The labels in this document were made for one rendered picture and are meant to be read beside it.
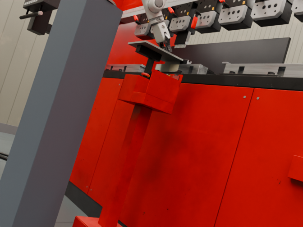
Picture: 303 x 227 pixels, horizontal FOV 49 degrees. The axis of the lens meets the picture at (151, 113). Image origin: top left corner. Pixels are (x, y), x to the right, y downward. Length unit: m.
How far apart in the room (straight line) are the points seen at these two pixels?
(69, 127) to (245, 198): 0.69
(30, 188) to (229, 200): 0.71
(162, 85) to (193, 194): 0.46
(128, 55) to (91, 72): 1.44
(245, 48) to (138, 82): 1.07
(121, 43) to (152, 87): 1.40
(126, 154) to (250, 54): 1.19
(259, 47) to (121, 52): 1.09
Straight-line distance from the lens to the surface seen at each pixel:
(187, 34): 1.93
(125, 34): 2.74
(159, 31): 1.84
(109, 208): 1.45
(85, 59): 1.30
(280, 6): 1.52
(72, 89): 1.28
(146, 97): 1.33
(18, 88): 4.86
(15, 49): 4.80
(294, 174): 1.09
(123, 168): 1.42
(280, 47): 2.15
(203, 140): 1.36
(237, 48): 2.35
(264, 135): 1.19
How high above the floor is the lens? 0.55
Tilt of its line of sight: 4 degrees up
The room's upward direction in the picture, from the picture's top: 17 degrees clockwise
